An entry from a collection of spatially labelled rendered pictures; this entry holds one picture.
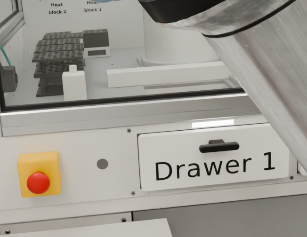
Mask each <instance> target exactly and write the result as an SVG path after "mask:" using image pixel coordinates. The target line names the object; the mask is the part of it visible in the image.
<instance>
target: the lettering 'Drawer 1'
mask: <svg viewBox="0 0 307 237"><path fill-rule="evenodd" d="M265 155H268V168H264V170H272V169H275V167H271V152H267V153H264V156H265ZM248 160H251V158H248V159H243V172H246V162H247V161H248ZM230 162H235V163H236V165H233V166H228V165H229V163H230ZM159 164H166V165H167V166H168V167H169V175H168V176H167V177H164V178H159V168H158V165H159ZM155 165H156V180H157V181H159V180H166V179H168V178H170V176H171V174H172V167H171V165H170V164H169V163H167V162H157V163H155ZM193 165H195V166H197V168H193V169H190V170H189V171H188V176H189V177H196V176H197V177H198V176H200V168H199V165H198V164H196V163H192V164H189V165H188V167H189V166H193ZM204 165H205V169H206V172H207V175H211V171H212V167H213V165H214V168H215V172H216V175H218V174H219V173H220V169H221V165H222V161H220V164H219V167H218V171H217V168H216V165H215V162H212V163H211V166H210V171H208V167H207V164H206V162H205V163H204ZM182 166H185V164H182V165H180V166H179V165H177V179H179V169H180V167H182ZM238 166H239V163H238V161H237V160H234V159H232V160H229V161H228V162H227V164H226V170H227V172H229V173H230V174H234V173H237V172H238V170H237V171H234V172H231V171H229V169H228V168H229V167H238ZM193 170H197V173H196V175H191V174H190V172H191V171H193Z"/></svg>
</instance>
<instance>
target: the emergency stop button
mask: <svg viewBox="0 0 307 237"><path fill-rule="evenodd" d="M49 186H50V179H49V177H48V176H47V175H46V174H45V173H42V172H35V173H32V174H31V175H30V176H29V177H28V179H27V188H28V189H29V191H30V192H32V193H34V194H42V193H44V192H46V191H47V190H48V189H49Z"/></svg>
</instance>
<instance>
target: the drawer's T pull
mask: <svg viewBox="0 0 307 237"><path fill-rule="evenodd" d="M239 147H240V145H239V144H238V143H237V142H224V141H223V140H222V139H218V140H209V144H204V145H200V147H199V151H200V152H201V153H209V152H219V151H230V150H238V149H239Z"/></svg>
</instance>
